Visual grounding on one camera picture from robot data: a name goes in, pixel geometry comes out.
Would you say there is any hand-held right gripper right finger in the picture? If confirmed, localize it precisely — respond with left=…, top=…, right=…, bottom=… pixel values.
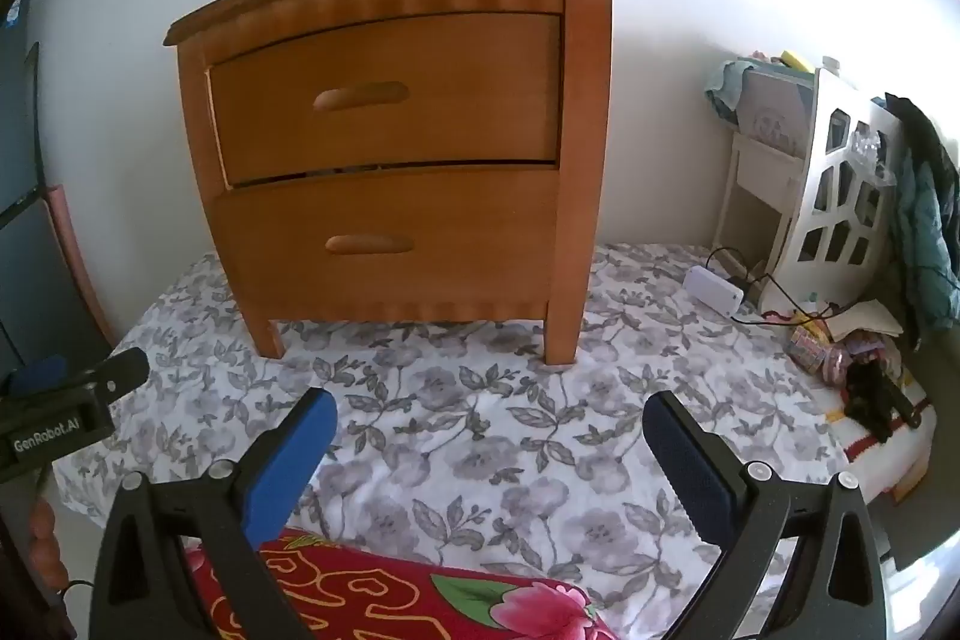
left=643, top=390, right=886, bottom=640

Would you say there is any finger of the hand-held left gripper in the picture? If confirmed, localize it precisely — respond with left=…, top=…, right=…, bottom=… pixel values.
left=6, top=353, right=70, bottom=396
left=75, top=347, right=149, bottom=398

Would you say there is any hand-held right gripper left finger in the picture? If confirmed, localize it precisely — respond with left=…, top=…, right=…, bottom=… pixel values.
left=90, top=387, right=338, bottom=640

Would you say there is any wooden nightstand drawer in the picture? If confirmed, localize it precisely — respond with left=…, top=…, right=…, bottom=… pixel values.
left=206, top=12, right=563, bottom=189
left=216, top=164, right=560, bottom=320

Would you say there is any person's left hand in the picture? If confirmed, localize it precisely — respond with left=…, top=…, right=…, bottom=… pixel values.
left=28, top=496, right=59, bottom=582

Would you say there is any red floral blanket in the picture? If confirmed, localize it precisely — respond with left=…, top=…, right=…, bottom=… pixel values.
left=180, top=531, right=623, bottom=640

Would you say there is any colorful patterned box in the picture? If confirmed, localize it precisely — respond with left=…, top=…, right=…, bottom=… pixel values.
left=787, top=317, right=833, bottom=375

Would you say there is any floral bedsheet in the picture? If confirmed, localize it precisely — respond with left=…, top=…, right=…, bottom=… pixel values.
left=52, top=242, right=901, bottom=640

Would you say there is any white rectangular device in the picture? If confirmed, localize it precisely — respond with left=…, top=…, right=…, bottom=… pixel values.
left=682, top=266, right=745, bottom=313

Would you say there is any dark panel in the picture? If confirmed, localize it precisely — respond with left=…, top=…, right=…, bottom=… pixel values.
left=0, top=0, right=76, bottom=371

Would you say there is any white red-striped mat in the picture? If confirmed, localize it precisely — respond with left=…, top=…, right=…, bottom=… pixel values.
left=825, top=370, right=938, bottom=506

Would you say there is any black toy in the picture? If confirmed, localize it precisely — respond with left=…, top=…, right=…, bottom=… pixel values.
left=840, top=359, right=927, bottom=442

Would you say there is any cream paper sheet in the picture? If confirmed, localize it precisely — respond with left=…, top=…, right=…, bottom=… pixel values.
left=832, top=299, right=905, bottom=337

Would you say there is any small white table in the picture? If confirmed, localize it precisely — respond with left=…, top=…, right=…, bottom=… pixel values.
left=712, top=130, right=807, bottom=281

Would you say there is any white cutout board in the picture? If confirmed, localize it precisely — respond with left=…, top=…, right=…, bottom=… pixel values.
left=759, top=68, right=901, bottom=315

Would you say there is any wooden nightstand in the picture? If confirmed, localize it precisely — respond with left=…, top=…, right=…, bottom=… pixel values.
left=163, top=0, right=625, bottom=367

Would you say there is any teal jacket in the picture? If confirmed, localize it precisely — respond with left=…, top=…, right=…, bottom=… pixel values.
left=896, top=145, right=960, bottom=352
left=885, top=92, right=960, bottom=348

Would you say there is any clear plastic bag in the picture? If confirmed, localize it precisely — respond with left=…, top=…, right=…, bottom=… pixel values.
left=851, top=122, right=897, bottom=184

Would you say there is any pale printed box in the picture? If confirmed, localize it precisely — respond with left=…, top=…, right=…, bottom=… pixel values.
left=735, top=59, right=818, bottom=154

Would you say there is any teal cloth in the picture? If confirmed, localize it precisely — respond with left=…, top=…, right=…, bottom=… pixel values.
left=705, top=61, right=751, bottom=124

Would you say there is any brown wooden post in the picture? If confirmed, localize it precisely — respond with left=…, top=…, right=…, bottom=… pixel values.
left=45, top=182, right=115, bottom=341

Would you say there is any black cable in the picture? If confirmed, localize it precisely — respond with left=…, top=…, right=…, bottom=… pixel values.
left=705, top=246, right=833, bottom=326

